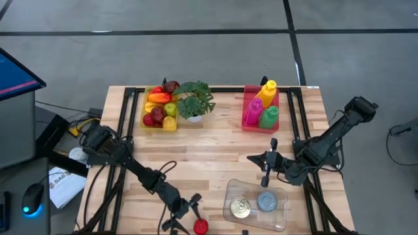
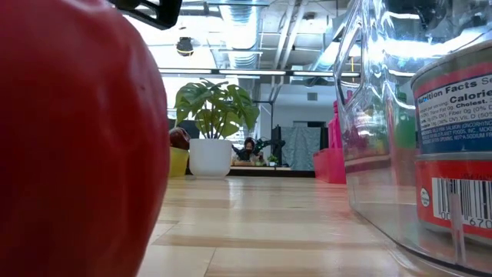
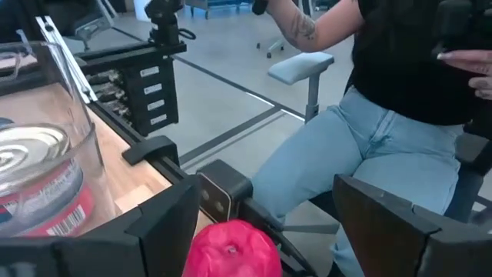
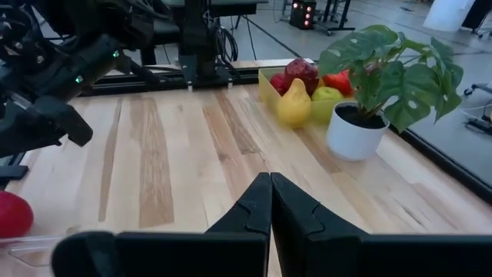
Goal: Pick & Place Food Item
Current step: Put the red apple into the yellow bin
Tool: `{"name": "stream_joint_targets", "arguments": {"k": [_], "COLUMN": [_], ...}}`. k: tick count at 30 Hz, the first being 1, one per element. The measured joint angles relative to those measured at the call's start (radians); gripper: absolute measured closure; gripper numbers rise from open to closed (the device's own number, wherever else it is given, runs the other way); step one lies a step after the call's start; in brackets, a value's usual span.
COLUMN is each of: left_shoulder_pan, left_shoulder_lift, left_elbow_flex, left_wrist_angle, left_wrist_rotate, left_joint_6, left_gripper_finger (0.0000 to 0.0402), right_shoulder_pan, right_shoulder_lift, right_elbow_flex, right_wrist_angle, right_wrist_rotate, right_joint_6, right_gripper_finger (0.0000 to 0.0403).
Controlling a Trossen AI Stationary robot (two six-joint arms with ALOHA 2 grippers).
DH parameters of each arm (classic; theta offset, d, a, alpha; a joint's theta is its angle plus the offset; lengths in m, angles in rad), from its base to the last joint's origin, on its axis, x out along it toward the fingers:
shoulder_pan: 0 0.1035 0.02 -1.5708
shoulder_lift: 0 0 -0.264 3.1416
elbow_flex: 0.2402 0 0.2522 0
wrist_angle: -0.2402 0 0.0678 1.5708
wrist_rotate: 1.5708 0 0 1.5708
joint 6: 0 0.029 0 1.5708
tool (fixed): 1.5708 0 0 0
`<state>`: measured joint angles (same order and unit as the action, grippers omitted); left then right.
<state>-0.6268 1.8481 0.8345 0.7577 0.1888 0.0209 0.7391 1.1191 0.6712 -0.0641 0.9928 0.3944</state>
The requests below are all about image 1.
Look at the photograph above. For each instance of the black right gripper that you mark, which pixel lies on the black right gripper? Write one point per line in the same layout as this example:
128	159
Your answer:
274	161

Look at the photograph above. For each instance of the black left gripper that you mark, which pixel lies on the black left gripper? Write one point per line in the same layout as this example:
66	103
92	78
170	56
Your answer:
181	207

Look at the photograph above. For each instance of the silver tin can blue label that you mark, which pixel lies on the silver tin can blue label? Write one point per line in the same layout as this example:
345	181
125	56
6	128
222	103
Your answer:
267	201

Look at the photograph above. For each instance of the green plastic bottle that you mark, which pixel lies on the green plastic bottle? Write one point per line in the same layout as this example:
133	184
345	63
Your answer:
268	118

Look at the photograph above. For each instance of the pink plastic bottle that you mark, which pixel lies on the pink plastic bottle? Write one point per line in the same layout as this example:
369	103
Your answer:
253	112

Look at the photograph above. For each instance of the gold pull-tab tin can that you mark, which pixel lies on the gold pull-tab tin can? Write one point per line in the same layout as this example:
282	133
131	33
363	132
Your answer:
240	207

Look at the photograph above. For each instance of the clear plastic tray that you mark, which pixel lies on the clear plastic tray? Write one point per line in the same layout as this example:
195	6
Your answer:
254	218

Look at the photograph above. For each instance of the yellow plastic bottle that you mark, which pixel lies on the yellow plastic bottle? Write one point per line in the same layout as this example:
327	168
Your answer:
267	94

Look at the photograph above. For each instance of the artificial green potted plant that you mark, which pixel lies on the artificial green potted plant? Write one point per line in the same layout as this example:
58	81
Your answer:
194	98

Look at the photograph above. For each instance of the yellow toy lemon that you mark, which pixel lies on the yellow toy lemon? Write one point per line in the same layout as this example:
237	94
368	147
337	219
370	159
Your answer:
169	123

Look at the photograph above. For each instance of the green toy apple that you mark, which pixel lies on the green toy apple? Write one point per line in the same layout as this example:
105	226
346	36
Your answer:
170	109

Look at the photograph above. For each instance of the small red apple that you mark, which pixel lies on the small red apple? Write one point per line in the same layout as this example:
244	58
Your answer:
148	120

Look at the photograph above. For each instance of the dark red toy pear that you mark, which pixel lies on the dark red toy pear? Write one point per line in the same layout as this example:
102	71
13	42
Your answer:
158	113

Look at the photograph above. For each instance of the shiny red toy fruit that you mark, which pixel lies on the shiny red toy fruit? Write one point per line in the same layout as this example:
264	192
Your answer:
170	87

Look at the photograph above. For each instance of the red orange toy fruit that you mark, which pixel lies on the red orange toy fruit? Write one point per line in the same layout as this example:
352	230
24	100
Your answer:
160	98

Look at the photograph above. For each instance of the yellow toy starfruit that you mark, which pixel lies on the yellow toy starfruit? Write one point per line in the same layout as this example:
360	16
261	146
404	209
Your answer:
150	106

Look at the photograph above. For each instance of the red orange toy pepper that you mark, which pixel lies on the red orange toy pepper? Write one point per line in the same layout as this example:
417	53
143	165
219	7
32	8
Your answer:
156	89

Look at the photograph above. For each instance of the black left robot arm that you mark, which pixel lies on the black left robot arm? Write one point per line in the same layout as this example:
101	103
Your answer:
130	163

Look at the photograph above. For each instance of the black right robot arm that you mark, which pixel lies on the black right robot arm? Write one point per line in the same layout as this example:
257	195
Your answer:
326	143

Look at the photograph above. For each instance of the red toy tomato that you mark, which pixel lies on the red toy tomato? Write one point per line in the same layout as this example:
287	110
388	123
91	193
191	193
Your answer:
200	226

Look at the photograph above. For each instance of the red translucent plastic tray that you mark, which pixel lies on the red translucent plastic tray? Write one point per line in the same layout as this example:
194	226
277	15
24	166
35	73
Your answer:
249	94

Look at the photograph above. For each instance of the black table clamp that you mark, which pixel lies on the black table clamp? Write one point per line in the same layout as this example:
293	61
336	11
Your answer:
264	80
164	81

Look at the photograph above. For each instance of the yellow translucent plastic tray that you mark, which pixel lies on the yellow translucent plastic tray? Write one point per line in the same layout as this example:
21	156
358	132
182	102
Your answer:
143	125

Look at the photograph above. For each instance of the white paper booklet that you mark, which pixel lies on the white paper booklet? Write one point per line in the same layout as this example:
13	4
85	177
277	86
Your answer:
65	189

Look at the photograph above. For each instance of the white cup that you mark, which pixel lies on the white cup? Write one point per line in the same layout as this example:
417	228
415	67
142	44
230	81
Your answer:
76	154

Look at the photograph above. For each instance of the black power adapter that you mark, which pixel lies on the black power adapter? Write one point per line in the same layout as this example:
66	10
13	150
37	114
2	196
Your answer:
94	112

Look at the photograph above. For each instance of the black computer mouse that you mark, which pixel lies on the black computer mouse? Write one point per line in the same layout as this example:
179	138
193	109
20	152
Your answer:
32	197

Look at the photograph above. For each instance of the dark grey side desk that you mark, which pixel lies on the dark grey side desk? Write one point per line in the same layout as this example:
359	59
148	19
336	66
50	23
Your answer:
19	173

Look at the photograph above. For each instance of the grey cabinet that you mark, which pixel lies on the grey cabinet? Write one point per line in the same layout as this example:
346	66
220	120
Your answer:
16	130

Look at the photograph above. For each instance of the computer monitor blue screen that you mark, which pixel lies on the computer monitor blue screen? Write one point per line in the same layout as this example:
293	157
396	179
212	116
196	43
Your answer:
16	78

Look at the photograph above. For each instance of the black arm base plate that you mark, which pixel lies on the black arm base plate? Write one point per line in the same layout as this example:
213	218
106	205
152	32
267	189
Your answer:
298	145
94	161

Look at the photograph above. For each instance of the black metal table frame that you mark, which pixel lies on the black metal table frame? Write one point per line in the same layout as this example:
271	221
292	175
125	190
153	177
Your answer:
228	89

